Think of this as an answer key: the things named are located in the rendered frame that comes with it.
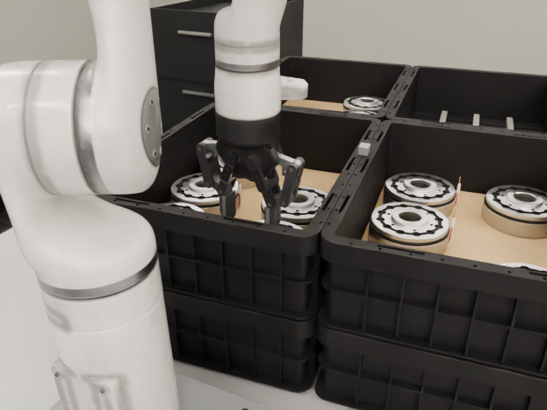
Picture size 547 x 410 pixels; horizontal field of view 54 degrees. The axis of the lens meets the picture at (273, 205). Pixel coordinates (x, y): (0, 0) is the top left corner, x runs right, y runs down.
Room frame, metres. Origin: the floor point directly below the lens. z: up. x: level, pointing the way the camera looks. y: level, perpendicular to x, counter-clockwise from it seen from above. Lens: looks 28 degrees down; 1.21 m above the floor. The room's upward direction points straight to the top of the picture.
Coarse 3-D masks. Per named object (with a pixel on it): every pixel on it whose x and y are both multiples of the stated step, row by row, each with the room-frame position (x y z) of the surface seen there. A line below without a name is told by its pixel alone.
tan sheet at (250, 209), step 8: (280, 168) 0.86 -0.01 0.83; (304, 168) 0.86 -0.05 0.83; (280, 176) 0.83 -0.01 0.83; (304, 176) 0.83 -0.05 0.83; (312, 176) 0.83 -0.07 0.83; (320, 176) 0.83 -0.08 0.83; (328, 176) 0.83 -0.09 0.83; (336, 176) 0.83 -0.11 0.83; (280, 184) 0.79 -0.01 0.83; (304, 184) 0.79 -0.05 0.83; (312, 184) 0.79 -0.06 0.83; (320, 184) 0.79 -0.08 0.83; (328, 184) 0.79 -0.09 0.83; (248, 192) 0.76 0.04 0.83; (256, 192) 0.76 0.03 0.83; (328, 192) 0.76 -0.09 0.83; (248, 200) 0.74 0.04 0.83; (256, 200) 0.74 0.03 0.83; (240, 208) 0.71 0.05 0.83; (248, 208) 0.71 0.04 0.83; (256, 208) 0.71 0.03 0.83; (240, 216) 0.68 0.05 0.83; (248, 216) 0.68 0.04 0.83; (256, 216) 0.68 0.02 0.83
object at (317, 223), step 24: (192, 120) 0.82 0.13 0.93; (360, 120) 0.83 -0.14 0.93; (336, 192) 0.56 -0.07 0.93; (144, 216) 0.52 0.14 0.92; (168, 216) 0.51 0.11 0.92; (192, 216) 0.50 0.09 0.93; (216, 216) 0.50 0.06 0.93; (240, 240) 0.48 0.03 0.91; (264, 240) 0.47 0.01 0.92; (288, 240) 0.47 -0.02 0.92; (312, 240) 0.46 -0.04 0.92
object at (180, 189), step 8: (192, 176) 0.76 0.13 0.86; (200, 176) 0.76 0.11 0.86; (176, 184) 0.73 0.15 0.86; (184, 184) 0.73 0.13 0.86; (176, 192) 0.70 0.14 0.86; (184, 192) 0.70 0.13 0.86; (192, 192) 0.70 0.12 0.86; (216, 192) 0.70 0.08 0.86; (184, 200) 0.68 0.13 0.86; (192, 200) 0.67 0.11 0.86; (200, 200) 0.67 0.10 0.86; (208, 200) 0.67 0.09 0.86; (216, 200) 0.67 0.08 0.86
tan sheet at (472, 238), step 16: (464, 192) 0.76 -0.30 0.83; (464, 208) 0.71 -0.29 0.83; (480, 208) 0.71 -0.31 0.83; (368, 224) 0.66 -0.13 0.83; (464, 224) 0.66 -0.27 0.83; (480, 224) 0.66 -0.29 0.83; (368, 240) 0.62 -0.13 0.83; (464, 240) 0.62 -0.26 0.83; (480, 240) 0.62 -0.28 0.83; (496, 240) 0.62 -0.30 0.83; (512, 240) 0.62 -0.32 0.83; (528, 240) 0.62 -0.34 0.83; (544, 240) 0.62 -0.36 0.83; (464, 256) 0.58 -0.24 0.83; (480, 256) 0.58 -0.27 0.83; (496, 256) 0.58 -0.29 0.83; (512, 256) 0.58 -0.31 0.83; (528, 256) 0.58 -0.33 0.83; (544, 256) 0.58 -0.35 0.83
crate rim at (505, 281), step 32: (384, 128) 0.78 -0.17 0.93; (416, 128) 0.80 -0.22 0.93; (448, 128) 0.78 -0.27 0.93; (352, 192) 0.56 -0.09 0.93; (352, 256) 0.44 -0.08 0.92; (384, 256) 0.43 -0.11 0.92; (416, 256) 0.42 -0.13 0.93; (448, 256) 0.42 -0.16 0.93; (480, 288) 0.40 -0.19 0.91; (512, 288) 0.39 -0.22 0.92; (544, 288) 0.38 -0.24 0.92
